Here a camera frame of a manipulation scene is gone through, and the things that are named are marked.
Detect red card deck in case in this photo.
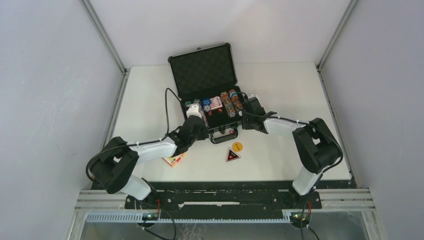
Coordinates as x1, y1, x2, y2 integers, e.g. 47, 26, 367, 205
210, 96, 223, 111

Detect yellow round button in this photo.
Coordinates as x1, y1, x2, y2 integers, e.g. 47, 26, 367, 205
232, 142, 243, 152

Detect circuit board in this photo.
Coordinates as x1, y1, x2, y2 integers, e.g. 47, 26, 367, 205
142, 213, 159, 222
290, 213, 310, 222

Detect right circuit board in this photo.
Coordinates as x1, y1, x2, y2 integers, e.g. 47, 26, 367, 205
290, 213, 310, 222

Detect inner right chip row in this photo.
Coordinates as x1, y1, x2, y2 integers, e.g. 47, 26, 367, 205
220, 91, 237, 118

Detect red triangular dealer button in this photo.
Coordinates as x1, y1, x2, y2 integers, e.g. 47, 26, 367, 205
226, 148, 241, 162

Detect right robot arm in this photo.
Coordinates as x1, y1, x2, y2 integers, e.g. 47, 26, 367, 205
242, 97, 344, 208

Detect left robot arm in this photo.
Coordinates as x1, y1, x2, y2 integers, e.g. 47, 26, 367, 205
86, 115, 209, 209

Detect red dice in case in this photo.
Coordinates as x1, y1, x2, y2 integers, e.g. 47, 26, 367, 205
207, 109, 223, 116

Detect black poker case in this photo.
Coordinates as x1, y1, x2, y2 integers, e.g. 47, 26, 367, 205
167, 42, 246, 144

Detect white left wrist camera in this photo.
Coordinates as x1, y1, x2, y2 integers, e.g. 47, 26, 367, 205
186, 103, 202, 118

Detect far right chip row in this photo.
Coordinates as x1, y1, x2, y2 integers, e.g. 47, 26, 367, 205
228, 89, 244, 116

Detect white slotted cable duct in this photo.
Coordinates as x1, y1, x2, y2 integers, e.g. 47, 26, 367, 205
85, 212, 291, 224

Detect purple chip row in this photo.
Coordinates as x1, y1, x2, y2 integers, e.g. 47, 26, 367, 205
193, 99, 202, 106

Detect black mounting base plate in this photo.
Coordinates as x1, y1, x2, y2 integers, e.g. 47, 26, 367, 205
124, 180, 357, 220

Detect left circuit board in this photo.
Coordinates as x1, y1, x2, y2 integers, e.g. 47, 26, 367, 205
142, 213, 159, 222

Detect blue small blind button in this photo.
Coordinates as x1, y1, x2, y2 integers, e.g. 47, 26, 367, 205
201, 98, 212, 112

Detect red playing card box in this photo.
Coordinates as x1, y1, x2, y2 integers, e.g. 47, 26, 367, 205
162, 153, 186, 168

